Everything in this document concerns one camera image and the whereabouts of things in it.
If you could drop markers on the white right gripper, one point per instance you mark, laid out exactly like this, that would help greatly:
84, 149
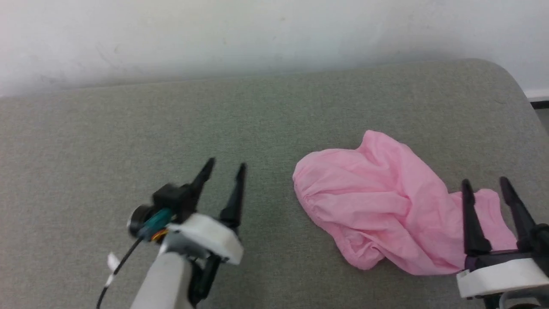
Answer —
502, 274

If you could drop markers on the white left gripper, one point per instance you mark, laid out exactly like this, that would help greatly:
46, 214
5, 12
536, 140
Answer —
208, 238

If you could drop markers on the pink garment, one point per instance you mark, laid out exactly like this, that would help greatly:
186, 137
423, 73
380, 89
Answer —
364, 193

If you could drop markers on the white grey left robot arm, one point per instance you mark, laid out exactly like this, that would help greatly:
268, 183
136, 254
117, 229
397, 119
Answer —
161, 283

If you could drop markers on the white and black baseboard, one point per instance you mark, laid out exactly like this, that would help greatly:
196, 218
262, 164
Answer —
538, 95

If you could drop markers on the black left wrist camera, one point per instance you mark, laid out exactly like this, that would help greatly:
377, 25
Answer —
169, 198

